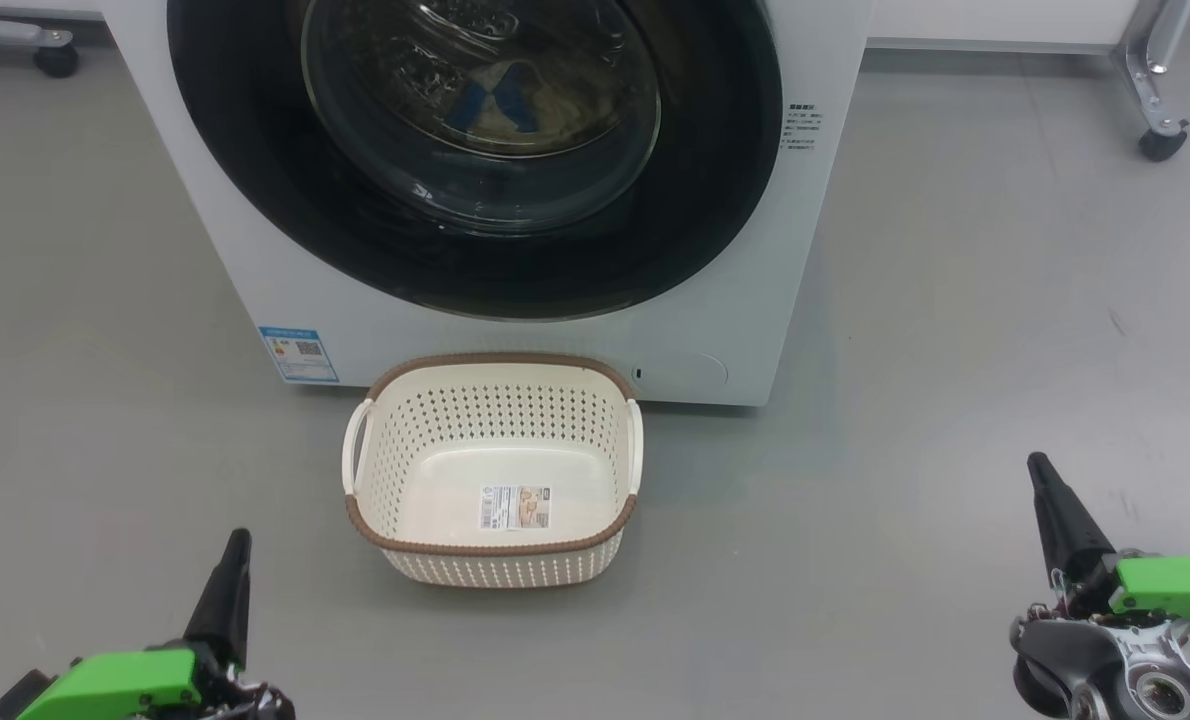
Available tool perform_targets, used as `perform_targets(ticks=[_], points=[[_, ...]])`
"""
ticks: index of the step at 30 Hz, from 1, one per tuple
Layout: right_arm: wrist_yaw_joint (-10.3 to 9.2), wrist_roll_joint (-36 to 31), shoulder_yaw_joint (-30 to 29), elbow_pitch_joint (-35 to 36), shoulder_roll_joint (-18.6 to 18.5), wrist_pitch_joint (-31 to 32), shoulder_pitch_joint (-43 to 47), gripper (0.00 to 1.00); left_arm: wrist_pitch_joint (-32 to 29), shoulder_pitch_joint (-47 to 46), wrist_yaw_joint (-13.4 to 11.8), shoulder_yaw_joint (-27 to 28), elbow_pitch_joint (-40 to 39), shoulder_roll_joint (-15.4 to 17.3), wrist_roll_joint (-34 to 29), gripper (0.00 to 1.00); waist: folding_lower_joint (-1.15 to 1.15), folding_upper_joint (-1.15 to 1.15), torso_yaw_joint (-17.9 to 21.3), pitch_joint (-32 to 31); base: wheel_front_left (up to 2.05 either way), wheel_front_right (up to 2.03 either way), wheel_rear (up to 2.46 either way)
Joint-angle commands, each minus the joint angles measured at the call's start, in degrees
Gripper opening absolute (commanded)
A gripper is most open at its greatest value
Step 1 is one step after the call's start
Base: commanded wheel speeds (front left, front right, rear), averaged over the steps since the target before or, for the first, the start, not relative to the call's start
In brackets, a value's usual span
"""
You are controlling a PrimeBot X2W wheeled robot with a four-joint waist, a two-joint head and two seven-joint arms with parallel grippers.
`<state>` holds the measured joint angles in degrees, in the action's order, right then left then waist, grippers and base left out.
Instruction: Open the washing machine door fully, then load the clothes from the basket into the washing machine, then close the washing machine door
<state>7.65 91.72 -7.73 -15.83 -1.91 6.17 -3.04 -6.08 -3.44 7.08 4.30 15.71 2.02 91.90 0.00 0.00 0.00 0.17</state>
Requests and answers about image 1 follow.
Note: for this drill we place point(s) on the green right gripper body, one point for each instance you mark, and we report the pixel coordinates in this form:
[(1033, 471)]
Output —
[(1175, 590)]

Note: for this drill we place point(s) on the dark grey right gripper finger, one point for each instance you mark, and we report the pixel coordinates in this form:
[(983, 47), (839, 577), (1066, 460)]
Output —
[(1070, 540)]

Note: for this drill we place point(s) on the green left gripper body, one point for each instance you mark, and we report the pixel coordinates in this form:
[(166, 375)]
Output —
[(115, 685)]

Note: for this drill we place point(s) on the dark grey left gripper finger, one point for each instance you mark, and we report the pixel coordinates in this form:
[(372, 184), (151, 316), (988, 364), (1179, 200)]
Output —
[(223, 610)]

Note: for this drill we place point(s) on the round grey glass washer door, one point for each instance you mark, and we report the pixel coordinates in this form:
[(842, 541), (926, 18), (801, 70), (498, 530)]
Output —
[(255, 200)]

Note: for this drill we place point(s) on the cream perforated laundry basket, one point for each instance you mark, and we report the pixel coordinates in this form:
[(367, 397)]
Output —
[(405, 440)]

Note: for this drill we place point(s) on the white basket label sticker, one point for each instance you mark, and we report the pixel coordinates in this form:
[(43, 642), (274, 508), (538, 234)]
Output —
[(515, 507)]

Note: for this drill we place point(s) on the white front-loading washing machine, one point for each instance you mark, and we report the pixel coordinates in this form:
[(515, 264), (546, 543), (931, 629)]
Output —
[(755, 330)]

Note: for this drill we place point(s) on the blue energy label sticker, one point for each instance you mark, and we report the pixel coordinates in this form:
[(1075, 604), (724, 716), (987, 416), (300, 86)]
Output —
[(298, 355)]

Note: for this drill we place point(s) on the metal frame leg with caster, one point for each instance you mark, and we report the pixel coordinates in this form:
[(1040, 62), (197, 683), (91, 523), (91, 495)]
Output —
[(50, 55), (1155, 90)]

